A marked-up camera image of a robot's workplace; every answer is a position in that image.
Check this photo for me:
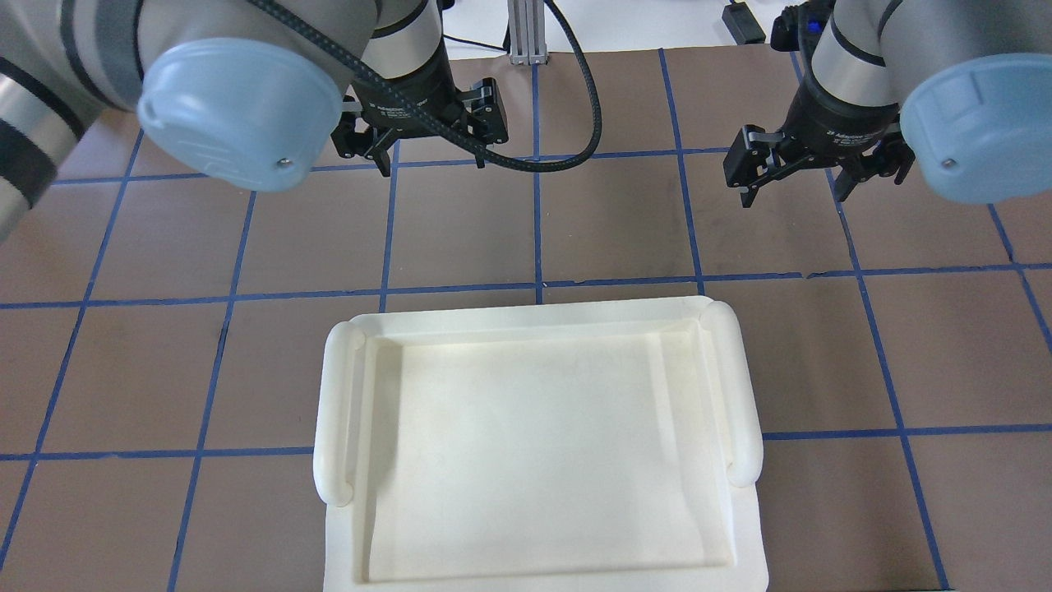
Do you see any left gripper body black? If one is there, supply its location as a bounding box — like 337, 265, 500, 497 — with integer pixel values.
330, 42, 510, 160

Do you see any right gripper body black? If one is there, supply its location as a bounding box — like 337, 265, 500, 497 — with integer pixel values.
722, 72, 916, 190

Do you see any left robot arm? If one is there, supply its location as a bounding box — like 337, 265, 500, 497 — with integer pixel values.
1, 1, 508, 236

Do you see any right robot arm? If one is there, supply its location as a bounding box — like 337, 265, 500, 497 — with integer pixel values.
722, 1, 1051, 207

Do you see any black power adapter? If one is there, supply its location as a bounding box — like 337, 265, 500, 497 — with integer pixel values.
721, 1, 767, 45

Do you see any white plastic tray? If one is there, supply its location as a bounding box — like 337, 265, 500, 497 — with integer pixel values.
313, 295, 769, 591

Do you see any aluminium frame post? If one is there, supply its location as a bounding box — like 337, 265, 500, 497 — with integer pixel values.
507, 0, 549, 65

